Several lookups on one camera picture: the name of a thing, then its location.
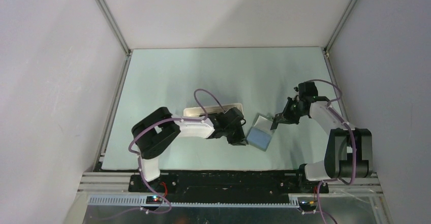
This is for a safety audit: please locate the white plastic bin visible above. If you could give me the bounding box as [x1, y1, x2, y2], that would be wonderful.
[183, 103, 244, 117]

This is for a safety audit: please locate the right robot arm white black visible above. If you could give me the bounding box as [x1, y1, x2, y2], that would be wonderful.
[271, 79, 373, 193]

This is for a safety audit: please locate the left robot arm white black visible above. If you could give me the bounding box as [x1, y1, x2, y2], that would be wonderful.
[129, 107, 248, 192]

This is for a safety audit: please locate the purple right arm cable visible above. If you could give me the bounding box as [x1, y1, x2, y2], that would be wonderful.
[306, 79, 358, 224]

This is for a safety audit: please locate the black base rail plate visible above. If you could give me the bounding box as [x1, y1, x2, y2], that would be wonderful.
[149, 170, 329, 204]

